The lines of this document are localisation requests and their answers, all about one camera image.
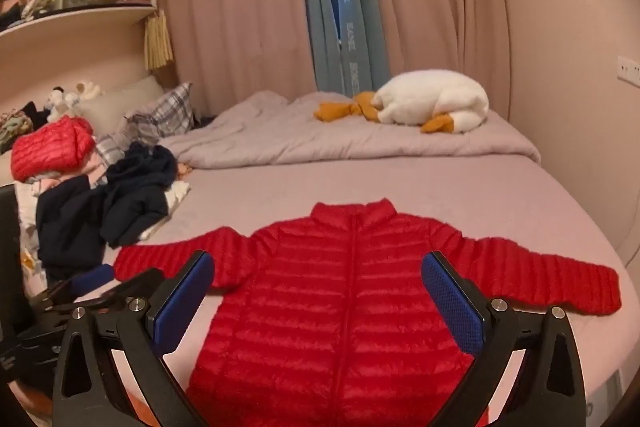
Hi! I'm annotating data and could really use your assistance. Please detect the cream plush toy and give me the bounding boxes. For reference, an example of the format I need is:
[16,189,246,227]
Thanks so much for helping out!
[75,79,104,100]

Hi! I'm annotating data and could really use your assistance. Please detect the dark navy hooded jacket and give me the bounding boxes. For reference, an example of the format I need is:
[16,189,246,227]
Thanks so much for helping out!
[100,143,179,248]

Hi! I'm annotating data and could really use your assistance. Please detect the floral patterned cloth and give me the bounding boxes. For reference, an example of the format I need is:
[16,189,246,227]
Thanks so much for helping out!
[0,109,36,154]

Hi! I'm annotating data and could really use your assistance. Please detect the small white plush toy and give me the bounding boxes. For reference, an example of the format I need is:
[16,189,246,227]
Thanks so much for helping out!
[45,86,81,120]

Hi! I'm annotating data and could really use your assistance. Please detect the plaid pillow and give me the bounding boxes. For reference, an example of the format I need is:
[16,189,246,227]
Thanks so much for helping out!
[95,82,196,168]

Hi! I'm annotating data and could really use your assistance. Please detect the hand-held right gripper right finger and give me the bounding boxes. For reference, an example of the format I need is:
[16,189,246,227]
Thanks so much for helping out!
[421,251,587,427]

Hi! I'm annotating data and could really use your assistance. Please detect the folded red puffer jacket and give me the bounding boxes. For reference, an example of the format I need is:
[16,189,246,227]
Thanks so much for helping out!
[11,116,96,182]

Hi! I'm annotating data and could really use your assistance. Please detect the white goose plush toy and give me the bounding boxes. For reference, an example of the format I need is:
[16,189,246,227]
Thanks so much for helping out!
[314,68,490,135]

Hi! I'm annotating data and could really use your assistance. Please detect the red puffer jacket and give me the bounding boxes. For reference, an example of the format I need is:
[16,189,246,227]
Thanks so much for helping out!
[11,116,96,182]
[114,201,622,427]

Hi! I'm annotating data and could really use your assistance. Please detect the white wall socket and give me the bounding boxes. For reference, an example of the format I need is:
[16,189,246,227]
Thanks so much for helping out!
[616,55,640,86]

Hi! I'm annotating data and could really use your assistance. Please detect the white crumpled cloth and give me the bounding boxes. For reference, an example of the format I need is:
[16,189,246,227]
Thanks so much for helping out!
[140,182,191,239]

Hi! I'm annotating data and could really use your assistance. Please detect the beige pillow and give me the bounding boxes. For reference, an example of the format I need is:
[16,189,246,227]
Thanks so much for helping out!
[75,74,166,132]

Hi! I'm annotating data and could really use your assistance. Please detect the grey duvet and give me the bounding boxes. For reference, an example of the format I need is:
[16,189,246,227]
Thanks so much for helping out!
[157,91,542,170]

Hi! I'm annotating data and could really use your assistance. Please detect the yellow tassel bundle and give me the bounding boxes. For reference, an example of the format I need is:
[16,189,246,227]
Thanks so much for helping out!
[144,9,174,70]

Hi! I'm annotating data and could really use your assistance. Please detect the bed with pink sheet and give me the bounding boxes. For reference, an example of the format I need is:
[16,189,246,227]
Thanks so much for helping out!
[0,92,632,427]

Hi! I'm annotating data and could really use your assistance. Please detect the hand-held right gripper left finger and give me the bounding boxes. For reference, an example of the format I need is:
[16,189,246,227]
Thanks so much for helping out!
[52,250,216,427]

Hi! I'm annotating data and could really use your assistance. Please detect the blue curtain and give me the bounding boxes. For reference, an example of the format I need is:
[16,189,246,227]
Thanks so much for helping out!
[295,0,391,98]

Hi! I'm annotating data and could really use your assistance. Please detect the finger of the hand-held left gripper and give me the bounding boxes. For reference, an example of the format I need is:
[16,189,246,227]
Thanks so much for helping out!
[31,264,117,314]
[92,269,166,314]

